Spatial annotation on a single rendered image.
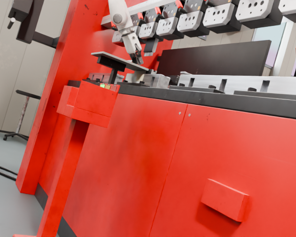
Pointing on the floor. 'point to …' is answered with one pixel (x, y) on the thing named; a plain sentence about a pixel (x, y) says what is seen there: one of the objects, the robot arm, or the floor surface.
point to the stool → (19, 117)
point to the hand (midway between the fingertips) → (137, 61)
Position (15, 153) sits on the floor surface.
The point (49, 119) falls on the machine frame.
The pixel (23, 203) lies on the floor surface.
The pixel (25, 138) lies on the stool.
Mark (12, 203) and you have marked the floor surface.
